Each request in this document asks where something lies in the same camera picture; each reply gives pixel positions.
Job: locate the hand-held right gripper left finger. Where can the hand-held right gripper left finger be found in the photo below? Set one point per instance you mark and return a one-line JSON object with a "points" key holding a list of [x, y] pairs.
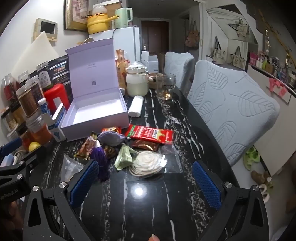
{"points": [[84, 183]]}

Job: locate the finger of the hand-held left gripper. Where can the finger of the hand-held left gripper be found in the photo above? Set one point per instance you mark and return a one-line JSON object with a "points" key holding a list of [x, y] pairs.
{"points": [[30, 158], [9, 147]]}

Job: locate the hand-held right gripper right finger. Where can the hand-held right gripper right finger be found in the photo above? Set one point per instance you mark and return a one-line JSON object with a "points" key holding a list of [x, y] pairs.
{"points": [[207, 187]]}

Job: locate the clear bag of white pieces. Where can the clear bag of white pieces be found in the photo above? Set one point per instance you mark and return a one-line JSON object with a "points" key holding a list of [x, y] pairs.
{"points": [[69, 165]]}

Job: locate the brown cereal packet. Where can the brown cereal packet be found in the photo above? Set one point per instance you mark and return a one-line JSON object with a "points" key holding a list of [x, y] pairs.
{"points": [[86, 148]]}

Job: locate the green foil packet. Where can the green foil packet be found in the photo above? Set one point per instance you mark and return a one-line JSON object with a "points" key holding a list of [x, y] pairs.
{"points": [[124, 157]]}

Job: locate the purple sachet pouch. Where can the purple sachet pouch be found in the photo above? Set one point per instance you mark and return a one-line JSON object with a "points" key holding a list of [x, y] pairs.
{"points": [[111, 138]]}

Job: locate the red gold snack packet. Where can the red gold snack packet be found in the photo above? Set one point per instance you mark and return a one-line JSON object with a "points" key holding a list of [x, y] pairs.
{"points": [[112, 129]]}

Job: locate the long red sauce packet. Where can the long red sauce packet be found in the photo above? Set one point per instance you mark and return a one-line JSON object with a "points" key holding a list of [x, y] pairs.
{"points": [[150, 134]]}

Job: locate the purple gift box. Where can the purple gift box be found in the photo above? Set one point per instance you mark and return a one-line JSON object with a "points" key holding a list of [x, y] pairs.
{"points": [[92, 69]]}

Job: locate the person's left hand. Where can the person's left hand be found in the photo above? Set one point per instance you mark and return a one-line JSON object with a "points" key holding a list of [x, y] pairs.
{"points": [[12, 220]]}

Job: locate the person's right hand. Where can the person's right hand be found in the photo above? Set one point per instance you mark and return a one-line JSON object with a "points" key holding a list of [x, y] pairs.
{"points": [[154, 237]]}

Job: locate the pastel power bank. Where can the pastel power bank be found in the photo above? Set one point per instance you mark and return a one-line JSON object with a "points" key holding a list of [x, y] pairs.
{"points": [[5, 160]]}

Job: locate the black lid jar red label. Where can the black lid jar red label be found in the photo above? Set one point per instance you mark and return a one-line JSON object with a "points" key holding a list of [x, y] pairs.
{"points": [[23, 136]]}

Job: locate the dark purple tassel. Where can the dark purple tassel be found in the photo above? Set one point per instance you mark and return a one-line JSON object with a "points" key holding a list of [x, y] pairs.
{"points": [[100, 162]]}

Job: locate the clear jar orange contents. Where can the clear jar orange contents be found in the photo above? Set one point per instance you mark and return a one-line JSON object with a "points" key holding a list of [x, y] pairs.
{"points": [[39, 129]]}

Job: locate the black lid jar yellow contents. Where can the black lid jar yellow contents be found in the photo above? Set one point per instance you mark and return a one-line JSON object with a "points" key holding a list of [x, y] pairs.
{"points": [[17, 114]]}

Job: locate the small white blue box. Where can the small white blue box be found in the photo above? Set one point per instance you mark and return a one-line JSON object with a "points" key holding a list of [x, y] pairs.
{"points": [[57, 125]]}

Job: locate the brown granule jar white lid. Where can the brown granule jar white lid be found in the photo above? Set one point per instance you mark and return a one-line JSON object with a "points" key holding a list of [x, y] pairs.
{"points": [[27, 103]]}

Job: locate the green slipper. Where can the green slipper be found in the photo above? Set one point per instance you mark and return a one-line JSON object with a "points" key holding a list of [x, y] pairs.
{"points": [[251, 162], [251, 152]]}

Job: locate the blue tube with white cap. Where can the blue tube with white cap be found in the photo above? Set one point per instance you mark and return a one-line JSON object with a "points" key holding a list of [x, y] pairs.
{"points": [[44, 106]]}

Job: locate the brown plush slipper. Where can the brown plush slipper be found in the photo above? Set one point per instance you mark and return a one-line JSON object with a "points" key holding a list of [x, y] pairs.
{"points": [[260, 177]]}

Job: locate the beige plush slipper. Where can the beige plush slipper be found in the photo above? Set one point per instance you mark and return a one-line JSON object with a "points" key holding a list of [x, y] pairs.
{"points": [[264, 192]]}

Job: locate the jar with red contents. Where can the jar with red contents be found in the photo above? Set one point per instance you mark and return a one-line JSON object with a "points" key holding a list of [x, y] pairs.
{"points": [[9, 88]]}

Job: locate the dark jar clear lid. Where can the dark jar clear lid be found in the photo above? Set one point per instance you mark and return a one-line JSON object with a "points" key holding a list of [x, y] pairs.
{"points": [[34, 89]]}

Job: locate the white fabric flower in bag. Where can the white fabric flower in bag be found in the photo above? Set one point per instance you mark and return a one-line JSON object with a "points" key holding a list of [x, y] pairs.
{"points": [[145, 163]]}

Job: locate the red container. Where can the red container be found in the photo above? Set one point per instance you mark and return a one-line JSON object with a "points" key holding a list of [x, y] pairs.
{"points": [[56, 96]]}

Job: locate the shiny brown foil packet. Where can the shiny brown foil packet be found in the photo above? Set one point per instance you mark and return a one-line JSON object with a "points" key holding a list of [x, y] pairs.
{"points": [[144, 146]]}

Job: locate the dark label jar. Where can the dark label jar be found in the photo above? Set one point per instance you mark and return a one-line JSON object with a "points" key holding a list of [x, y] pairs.
{"points": [[44, 75]]}

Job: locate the chair with leaf pattern cover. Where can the chair with leaf pattern cover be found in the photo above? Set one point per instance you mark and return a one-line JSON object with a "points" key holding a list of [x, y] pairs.
{"points": [[233, 111]]}

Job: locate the white sideboard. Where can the white sideboard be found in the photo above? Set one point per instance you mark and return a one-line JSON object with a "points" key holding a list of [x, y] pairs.
{"points": [[270, 129]]}

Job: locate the black pouch pack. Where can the black pouch pack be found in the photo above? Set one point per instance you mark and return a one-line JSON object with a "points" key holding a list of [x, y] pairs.
{"points": [[60, 69]]}

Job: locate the white foam board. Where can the white foam board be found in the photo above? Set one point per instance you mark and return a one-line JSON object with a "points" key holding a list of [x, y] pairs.
{"points": [[37, 53]]}

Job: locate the glass cup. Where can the glass cup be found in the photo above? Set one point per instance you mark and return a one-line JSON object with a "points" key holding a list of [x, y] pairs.
{"points": [[166, 87]]}

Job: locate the white ceramic jar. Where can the white ceramic jar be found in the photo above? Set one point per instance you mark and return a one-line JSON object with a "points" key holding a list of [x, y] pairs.
{"points": [[137, 81]]}

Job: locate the chair with grey-blue cover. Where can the chair with grey-blue cover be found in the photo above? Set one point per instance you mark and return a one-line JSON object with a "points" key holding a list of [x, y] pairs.
{"points": [[180, 67]]}

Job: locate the orange snack bag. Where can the orange snack bag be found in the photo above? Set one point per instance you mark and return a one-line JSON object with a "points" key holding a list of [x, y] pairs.
{"points": [[121, 64]]}

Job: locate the pink bow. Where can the pink bow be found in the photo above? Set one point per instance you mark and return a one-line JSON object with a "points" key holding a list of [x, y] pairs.
{"points": [[277, 85]]}

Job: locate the white tote bag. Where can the white tote bag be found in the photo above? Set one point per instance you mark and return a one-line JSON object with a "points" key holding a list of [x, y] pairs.
{"points": [[217, 53], [238, 58]]}

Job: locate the white cardboard box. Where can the white cardboard box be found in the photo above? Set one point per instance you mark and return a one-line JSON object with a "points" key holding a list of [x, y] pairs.
{"points": [[149, 61]]}

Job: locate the row of cosmetic bottles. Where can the row of cosmetic bottles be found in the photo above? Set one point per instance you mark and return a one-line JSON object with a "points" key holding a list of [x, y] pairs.
{"points": [[270, 62]]}

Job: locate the framed picture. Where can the framed picture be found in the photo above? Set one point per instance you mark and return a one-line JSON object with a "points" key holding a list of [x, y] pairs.
{"points": [[76, 16]]}

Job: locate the white fridge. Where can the white fridge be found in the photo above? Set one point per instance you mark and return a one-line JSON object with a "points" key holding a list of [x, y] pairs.
{"points": [[127, 39]]}

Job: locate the yellow pot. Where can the yellow pot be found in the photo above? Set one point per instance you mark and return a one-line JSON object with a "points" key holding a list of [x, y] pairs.
{"points": [[97, 24]]}

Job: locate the brown hanging bag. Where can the brown hanging bag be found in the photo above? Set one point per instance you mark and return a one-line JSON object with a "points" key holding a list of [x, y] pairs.
{"points": [[192, 37]]}

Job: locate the clear glass bottle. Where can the clear glass bottle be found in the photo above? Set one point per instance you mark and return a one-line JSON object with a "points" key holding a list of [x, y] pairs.
{"points": [[267, 41]]}

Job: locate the dark wooden door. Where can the dark wooden door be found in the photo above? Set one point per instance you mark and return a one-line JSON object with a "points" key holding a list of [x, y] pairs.
{"points": [[153, 34]]}

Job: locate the white plastic bag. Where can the white plastic bag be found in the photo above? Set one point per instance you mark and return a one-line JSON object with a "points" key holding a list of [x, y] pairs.
{"points": [[99, 11]]}

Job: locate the dried bamboo branch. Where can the dried bamboo branch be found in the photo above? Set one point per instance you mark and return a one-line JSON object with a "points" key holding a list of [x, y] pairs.
{"points": [[277, 37]]}

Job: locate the wall intercom panel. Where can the wall intercom panel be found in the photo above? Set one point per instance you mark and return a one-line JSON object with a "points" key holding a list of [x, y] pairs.
{"points": [[45, 29]]}

